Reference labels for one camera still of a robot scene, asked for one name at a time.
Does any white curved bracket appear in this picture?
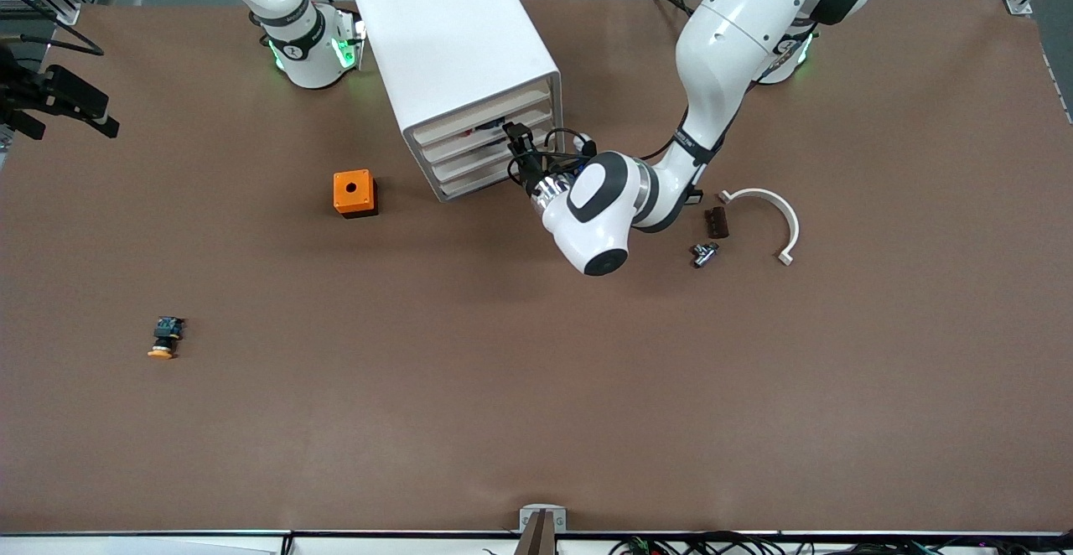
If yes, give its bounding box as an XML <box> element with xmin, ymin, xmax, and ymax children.
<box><xmin>718</xmin><ymin>188</ymin><xmax>801</xmax><ymax>267</ymax></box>

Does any orange cap push button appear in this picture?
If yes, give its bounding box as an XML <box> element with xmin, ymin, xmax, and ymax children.
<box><xmin>148</xmin><ymin>317</ymin><xmax>187</xmax><ymax>360</ymax></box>

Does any black cable bundle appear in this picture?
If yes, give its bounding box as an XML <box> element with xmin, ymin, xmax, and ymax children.
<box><xmin>608</xmin><ymin>532</ymin><xmax>1073</xmax><ymax>555</ymax></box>

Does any brown table mat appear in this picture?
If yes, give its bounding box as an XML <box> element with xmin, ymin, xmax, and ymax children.
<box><xmin>0</xmin><ymin>0</ymin><xmax>1073</xmax><ymax>535</ymax></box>

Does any grey metal bracket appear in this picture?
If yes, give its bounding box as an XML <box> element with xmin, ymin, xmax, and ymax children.
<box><xmin>519</xmin><ymin>505</ymin><xmax>568</xmax><ymax>533</ymax></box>

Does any brown tapered post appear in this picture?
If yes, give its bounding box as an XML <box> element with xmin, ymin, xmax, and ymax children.
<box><xmin>513</xmin><ymin>511</ymin><xmax>557</xmax><ymax>555</ymax></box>

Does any orange box with hole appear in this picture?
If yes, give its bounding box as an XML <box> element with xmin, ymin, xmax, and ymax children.
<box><xmin>333</xmin><ymin>169</ymin><xmax>379</xmax><ymax>219</ymax></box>

